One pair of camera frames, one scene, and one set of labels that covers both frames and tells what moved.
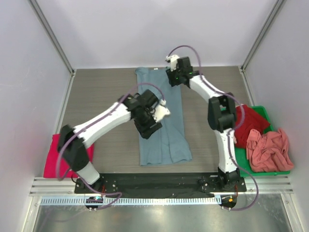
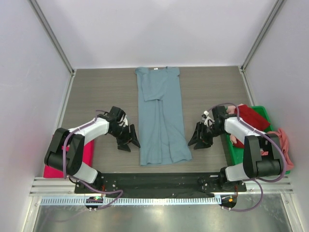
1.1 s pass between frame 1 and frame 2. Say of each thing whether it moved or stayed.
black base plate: stayed
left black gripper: moved
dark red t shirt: stayed
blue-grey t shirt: stayed
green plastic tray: stayed
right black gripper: moved
